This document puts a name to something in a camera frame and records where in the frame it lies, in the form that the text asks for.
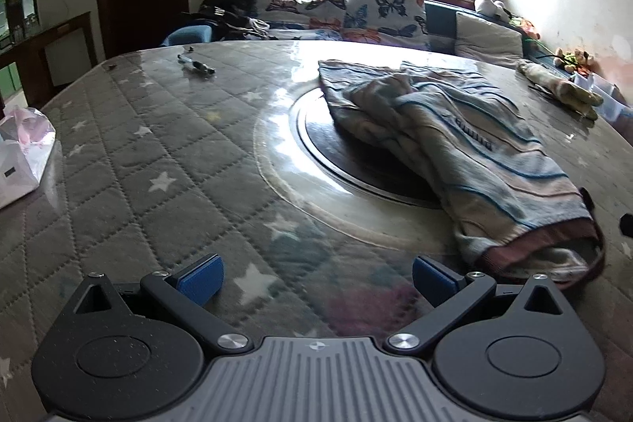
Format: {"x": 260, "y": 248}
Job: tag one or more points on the dark clothes pile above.
{"x": 232, "y": 24}

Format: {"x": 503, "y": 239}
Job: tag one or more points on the clear plastic storage box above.
{"x": 606, "y": 98}

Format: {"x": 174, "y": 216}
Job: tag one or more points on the white plush toy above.
{"x": 489, "y": 5}

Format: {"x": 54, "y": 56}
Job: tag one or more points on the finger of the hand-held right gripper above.
{"x": 628, "y": 223}

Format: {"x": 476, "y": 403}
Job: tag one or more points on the butterfly print quilt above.
{"x": 306, "y": 34}

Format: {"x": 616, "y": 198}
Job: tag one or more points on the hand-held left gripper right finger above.
{"x": 431, "y": 278}

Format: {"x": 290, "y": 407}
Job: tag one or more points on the square butterfly print pillow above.
{"x": 385, "y": 16}

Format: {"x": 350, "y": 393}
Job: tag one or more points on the folded yellow cloth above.
{"x": 564, "y": 91}

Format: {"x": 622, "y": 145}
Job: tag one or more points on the round dark table turntable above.
{"x": 356, "y": 165}

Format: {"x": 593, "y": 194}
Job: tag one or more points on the long butterfly print cushion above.
{"x": 296, "y": 9}

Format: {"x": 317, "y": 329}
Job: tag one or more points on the pale grey pillow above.
{"x": 487, "y": 36}

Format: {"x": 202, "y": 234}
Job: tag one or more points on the dark wooden console table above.
{"x": 29, "y": 41}

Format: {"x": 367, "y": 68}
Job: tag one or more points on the orange green plush toy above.
{"x": 524, "y": 28}

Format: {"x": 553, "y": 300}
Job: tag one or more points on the brown green plush toy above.
{"x": 573, "y": 60}

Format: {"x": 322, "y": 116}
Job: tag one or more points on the black pen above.
{"x": 197, "y": 65}

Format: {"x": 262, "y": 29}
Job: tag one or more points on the striped blue beige pants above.
{"x": 470, "y": 155}

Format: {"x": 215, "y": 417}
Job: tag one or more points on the white pink plastic bag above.
{"x": 17, "y": 155}

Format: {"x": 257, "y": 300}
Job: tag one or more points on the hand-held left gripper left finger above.
{"x": 202, "y": 278}

